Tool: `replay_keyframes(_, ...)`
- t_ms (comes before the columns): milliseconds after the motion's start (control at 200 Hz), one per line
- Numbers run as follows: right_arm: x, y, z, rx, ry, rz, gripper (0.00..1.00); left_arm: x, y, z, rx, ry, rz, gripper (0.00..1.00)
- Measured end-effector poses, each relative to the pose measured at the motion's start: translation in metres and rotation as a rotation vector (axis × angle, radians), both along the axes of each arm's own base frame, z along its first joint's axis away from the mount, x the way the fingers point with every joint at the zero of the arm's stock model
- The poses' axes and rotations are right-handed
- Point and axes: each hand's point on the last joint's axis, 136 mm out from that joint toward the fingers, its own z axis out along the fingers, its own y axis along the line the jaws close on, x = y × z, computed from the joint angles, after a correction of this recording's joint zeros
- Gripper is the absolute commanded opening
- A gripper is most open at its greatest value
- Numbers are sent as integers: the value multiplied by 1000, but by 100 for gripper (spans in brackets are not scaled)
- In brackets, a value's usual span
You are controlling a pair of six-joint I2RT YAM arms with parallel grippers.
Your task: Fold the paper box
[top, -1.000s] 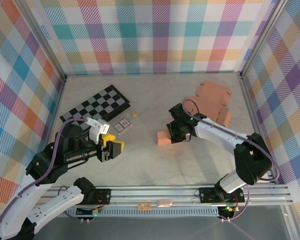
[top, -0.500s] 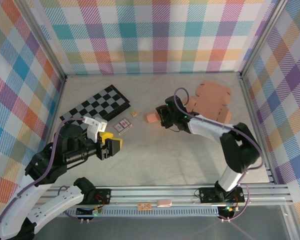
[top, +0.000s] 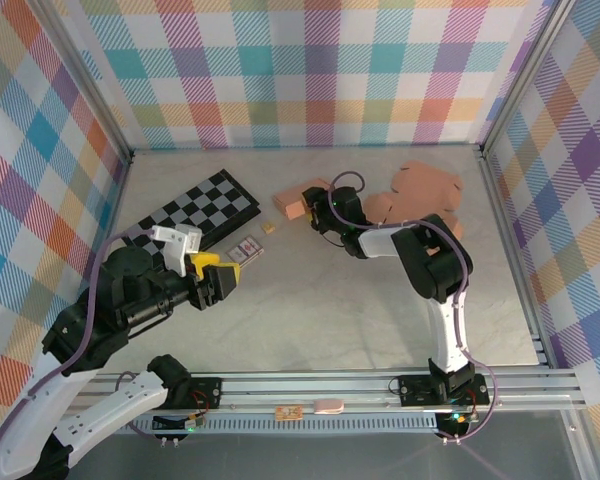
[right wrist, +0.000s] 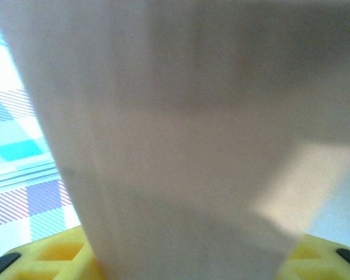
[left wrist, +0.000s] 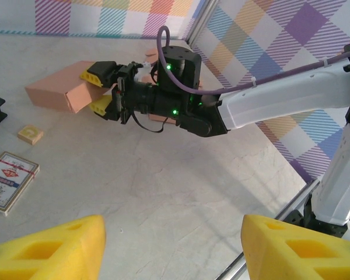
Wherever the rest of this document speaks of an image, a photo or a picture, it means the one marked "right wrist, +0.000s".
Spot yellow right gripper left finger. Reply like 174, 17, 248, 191
0, 226, 103, 280

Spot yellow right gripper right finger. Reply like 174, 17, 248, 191
279, 234, 350, 280

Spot salmon cardboard sheets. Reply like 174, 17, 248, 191
0, 0, 350, 280

